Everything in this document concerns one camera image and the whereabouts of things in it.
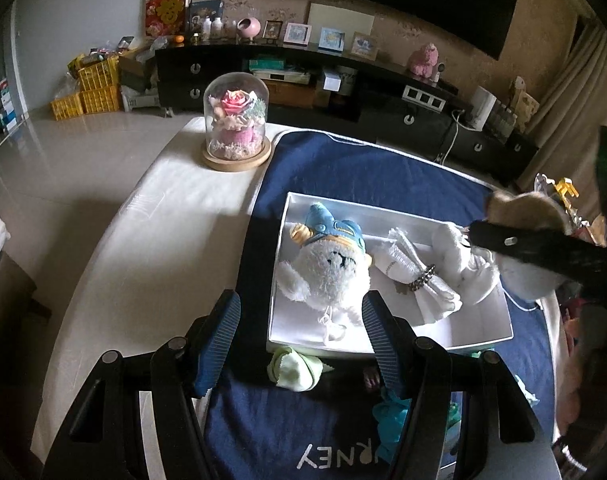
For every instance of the teal doll clothes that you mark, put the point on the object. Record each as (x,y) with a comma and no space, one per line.
(388,415)

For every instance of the white cube box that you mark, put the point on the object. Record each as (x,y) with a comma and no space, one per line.
(328,81)

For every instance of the small white bottle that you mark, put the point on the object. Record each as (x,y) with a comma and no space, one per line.
(207,26)
(217,27)

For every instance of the pink plush toy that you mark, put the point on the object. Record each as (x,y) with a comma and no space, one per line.
(423,60)

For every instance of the pile of assorted toys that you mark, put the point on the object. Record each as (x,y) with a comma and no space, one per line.
(588,225)

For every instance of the cream giraffe plush toy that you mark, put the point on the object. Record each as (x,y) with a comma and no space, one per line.
(523,100)

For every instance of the white upright appliance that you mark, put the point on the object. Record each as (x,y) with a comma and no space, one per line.
(482,107)

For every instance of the white fluffy plush doll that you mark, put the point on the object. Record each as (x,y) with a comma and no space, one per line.
(463,270)

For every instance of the yellow toy chair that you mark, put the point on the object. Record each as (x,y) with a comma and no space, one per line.
(568,187)

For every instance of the light green cloth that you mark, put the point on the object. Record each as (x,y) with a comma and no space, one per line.
(293,370)

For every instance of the stack of blue white boxes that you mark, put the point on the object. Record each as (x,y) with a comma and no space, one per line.
(4,105)

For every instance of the white triple picture frame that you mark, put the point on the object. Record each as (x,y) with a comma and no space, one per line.
(423,97)

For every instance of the wooden photo frame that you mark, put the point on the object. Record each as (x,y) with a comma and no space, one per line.
(364,45)

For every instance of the white security camera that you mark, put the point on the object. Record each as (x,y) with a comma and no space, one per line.
(438,72)

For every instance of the small dark photo frame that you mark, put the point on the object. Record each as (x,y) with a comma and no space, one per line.
(272,30)

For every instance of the black television cabinet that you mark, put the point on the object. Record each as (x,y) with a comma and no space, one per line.
(383,110)

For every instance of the glass dome with flowers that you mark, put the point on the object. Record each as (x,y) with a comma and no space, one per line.
(236,120)

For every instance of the pink round ornament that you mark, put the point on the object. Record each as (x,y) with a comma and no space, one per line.
(248,28)

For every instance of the teal flat box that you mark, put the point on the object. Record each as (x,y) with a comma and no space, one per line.
(267,64)

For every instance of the white canvas board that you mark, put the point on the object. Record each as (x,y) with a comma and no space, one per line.
(341,15)

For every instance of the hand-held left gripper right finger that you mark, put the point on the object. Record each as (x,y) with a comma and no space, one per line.
(383,350)

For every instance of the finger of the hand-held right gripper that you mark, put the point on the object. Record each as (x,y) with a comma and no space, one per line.
(533,252)

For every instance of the dark blue printed box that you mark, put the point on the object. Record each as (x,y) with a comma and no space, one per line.
(206,7)

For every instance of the yellow plastic crate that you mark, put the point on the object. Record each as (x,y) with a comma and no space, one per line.
(101,100)
(67,107)
(98,74)

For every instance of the red yellow printed bag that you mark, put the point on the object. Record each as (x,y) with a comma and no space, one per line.
(166,15)

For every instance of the pink photo frame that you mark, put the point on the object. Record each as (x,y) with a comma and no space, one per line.
(297,34)

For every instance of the blue photo frame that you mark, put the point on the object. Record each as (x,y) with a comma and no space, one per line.
(331,40)

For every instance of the brown headed plush toy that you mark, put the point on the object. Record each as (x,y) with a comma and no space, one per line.
(528,210)

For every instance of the white cardboard box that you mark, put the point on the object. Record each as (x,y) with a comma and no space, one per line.
(298,330)

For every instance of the navy blue blanket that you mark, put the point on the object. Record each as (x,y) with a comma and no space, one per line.
(333,170)

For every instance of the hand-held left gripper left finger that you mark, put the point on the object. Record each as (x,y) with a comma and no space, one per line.
(218,345)

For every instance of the white bear plush blue hat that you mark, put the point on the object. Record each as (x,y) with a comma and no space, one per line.
(323,270)

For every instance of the white cloth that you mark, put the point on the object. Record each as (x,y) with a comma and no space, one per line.
(433,302)

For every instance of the beige curtain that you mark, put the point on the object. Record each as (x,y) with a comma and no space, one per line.
(568,110)

